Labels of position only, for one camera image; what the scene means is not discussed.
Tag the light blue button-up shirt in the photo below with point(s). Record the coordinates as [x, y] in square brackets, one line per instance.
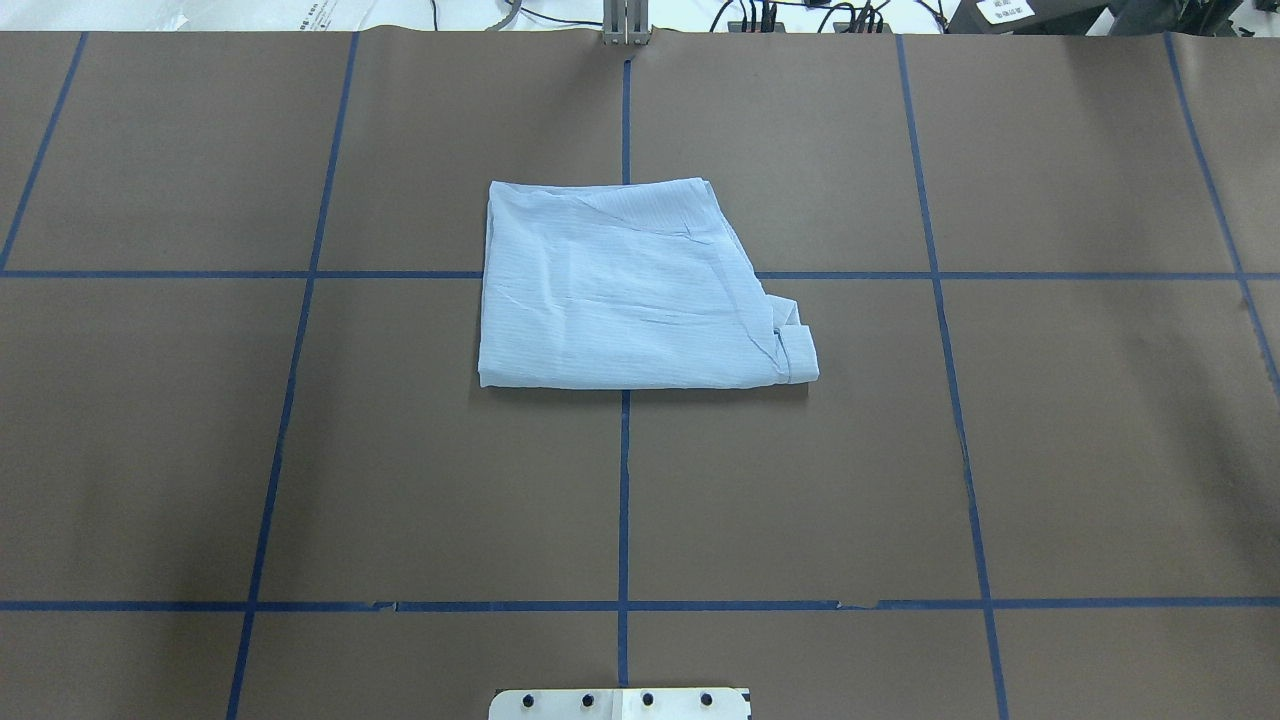
[629, 286]

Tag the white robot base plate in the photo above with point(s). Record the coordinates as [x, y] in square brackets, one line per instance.
[623, 703]

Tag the aluminium frame post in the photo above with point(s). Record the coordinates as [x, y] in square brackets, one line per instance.
[626, 23]

